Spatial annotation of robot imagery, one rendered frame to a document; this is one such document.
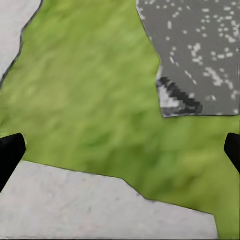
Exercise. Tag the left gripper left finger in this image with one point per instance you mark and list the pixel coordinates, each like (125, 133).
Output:
(12, 149)

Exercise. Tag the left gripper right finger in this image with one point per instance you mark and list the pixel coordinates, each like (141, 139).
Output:
(232, 149)

